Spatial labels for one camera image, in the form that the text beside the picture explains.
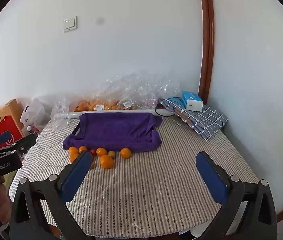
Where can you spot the orange behind large one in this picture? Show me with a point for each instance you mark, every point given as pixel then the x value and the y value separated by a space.
pixel 101 151

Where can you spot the large front orange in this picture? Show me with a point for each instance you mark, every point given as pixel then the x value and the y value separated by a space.
pixel 106 161

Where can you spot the brown wooden door frame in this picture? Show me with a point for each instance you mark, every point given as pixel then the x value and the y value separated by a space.
pixel 208 18

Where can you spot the clear plastic bags pile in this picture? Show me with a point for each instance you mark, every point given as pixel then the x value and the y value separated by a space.
pixel 142 88

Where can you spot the purple towel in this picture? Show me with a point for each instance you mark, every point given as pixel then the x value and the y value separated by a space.
pixel 136 131

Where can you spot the white plastic bag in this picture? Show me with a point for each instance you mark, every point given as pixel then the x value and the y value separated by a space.
pixel 34 115

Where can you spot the folded grey checked cloth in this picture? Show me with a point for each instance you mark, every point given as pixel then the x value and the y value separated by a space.
pixel 205 123

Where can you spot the person's left hand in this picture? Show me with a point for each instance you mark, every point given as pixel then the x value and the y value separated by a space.
pixel 5 203

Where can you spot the bagged oranges at wall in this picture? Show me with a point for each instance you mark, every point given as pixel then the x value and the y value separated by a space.
pixel 99 105

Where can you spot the white light switch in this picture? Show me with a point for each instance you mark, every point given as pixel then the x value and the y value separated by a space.
pixel 70 24

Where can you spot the red paper bag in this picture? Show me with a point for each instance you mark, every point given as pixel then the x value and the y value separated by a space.
pixel 7 124

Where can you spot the yellow-green small fruit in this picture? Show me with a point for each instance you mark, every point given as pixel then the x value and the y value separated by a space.
pixel 112 154

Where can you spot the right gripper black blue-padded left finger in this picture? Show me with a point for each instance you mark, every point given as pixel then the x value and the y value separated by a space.
pixel 28 220

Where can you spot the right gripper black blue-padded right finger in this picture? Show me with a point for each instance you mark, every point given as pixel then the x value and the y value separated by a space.
pixel 259 217

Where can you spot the blue white tissue box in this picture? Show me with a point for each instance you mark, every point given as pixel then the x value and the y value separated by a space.
pixel 192 101

